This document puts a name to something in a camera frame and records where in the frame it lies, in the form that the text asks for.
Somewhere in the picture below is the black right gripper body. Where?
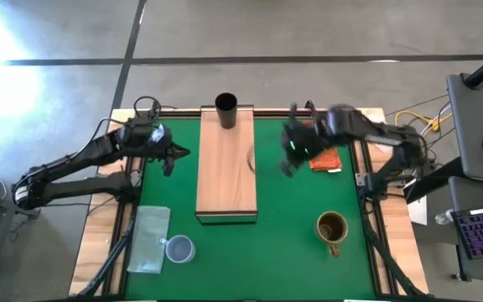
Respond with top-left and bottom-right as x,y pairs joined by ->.
282,121 -> 335,169

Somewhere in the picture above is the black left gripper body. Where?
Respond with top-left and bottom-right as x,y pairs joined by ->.
140,124 -> 175,163

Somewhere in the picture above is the olive brown ceramic mug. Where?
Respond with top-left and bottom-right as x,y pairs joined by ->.
315,211 -> 350,258

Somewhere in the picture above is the wooden shelf board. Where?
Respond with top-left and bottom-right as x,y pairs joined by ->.
195,105 -> 258,226

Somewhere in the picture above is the grey cart shelf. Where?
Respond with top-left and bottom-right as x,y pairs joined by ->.
445,73 -> 483,185

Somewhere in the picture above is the orange cloth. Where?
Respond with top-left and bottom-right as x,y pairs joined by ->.
302,120 -> 344,174

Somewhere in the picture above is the tall black cup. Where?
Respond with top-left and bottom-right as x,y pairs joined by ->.
215,92 -> 239,130

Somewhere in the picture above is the green table mat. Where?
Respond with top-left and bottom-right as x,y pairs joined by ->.
124,117 -> 377,301

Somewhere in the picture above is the white paper sheet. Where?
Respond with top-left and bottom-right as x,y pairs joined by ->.
407,195 -> 429,227

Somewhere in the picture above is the black mounting beam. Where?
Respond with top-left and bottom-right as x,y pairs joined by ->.
403,157 -> 465,205

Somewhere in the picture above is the clear plastic bottle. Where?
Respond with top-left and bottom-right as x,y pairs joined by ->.
434,208 -> 455,226

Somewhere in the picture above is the backlit laptop keyboard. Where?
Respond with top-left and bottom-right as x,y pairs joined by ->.
450,204 -> 483,260

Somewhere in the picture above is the black aluminium table frame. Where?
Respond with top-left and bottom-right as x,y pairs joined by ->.
101,107 -> 397,301

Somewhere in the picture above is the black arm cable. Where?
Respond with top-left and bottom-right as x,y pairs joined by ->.
80,95 -> 178,156

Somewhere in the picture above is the black diagonal frame strut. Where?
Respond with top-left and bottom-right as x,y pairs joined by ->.
75,217 -> 136,297
361,209 -> 425,297

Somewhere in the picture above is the yellow cable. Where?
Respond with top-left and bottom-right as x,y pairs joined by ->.
393,109 -> 452,133

